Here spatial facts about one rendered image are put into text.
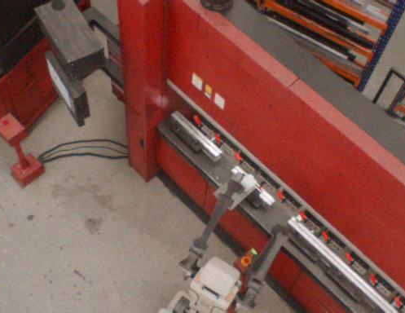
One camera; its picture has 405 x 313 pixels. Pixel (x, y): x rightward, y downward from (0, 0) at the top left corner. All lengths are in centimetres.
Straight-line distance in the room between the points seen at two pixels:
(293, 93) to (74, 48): 141
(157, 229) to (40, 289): 109
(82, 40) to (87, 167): 196
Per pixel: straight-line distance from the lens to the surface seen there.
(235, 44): 347
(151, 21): 380
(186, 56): 401
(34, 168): 557
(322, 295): 459
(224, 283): 378
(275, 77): 337
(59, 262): 531
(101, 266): 525
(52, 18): 407
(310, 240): 440
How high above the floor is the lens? 495
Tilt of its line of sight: 61 degrees down
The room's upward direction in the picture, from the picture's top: 8 degrees clockwise
